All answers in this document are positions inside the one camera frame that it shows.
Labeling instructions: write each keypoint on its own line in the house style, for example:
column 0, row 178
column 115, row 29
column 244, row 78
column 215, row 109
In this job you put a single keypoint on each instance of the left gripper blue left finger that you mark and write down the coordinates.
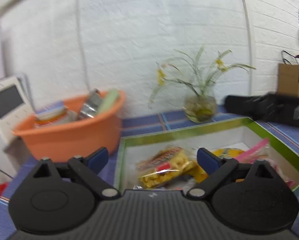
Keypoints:
column 85, row 171

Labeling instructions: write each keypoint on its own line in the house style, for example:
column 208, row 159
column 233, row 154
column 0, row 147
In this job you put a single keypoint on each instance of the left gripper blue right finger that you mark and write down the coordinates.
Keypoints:
column 217, row 169

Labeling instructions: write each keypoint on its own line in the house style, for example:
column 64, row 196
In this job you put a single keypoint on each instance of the pink strip snack bag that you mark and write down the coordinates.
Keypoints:
column 252, row 150

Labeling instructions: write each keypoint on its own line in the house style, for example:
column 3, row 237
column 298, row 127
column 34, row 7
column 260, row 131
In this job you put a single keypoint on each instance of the clear galette snack bag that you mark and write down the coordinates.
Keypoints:
column 167, row 165

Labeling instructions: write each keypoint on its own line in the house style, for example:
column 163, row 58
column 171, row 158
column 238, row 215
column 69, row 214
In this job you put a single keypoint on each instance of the yellow snack bag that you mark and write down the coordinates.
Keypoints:
column 227, row 152

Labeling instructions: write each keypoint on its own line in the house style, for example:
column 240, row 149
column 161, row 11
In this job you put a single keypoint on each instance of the brown paper bag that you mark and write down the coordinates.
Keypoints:
column 288, row 80

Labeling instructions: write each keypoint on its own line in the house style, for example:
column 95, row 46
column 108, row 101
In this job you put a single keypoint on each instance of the orange plastic basin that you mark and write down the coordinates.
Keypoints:
column 83, row 137

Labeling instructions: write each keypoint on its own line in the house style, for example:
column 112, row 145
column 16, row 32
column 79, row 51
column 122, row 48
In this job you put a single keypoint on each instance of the blue patterned tablecloth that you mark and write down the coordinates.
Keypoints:
column 168, row 121

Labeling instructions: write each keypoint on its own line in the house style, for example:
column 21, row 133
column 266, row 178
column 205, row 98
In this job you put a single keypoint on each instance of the green cardboard box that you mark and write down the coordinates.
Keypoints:
column 240, row 133

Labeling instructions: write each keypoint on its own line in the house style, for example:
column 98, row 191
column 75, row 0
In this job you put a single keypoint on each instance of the glass vase with orchid plant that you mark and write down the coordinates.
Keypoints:
column 184, row 70

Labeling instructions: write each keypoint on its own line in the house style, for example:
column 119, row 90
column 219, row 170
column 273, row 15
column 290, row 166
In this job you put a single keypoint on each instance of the white appliance with screen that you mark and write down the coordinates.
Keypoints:
column 14, row 107

